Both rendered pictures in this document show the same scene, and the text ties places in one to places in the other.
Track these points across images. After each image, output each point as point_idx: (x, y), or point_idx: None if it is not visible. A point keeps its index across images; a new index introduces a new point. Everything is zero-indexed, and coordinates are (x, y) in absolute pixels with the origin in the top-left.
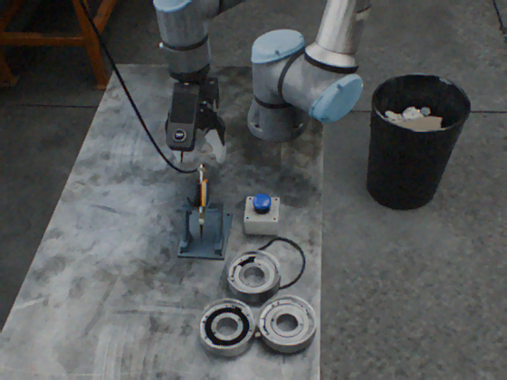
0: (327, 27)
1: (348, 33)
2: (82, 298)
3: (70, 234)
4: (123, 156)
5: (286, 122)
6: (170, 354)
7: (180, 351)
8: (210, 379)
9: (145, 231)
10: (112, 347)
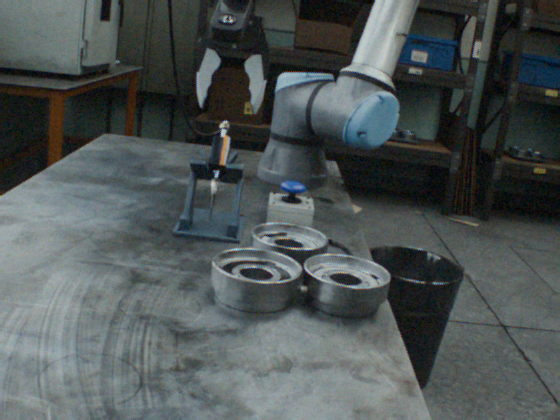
0: (365, 45)
1: (387, 52)
2: (32, 246)
3: (25, 205)
4: (105, 172)
5: (307, 164)
6: (163, 302)
7: (179, 301)
8: (230, 329)
9: (128, 214)
10: (70, 287)
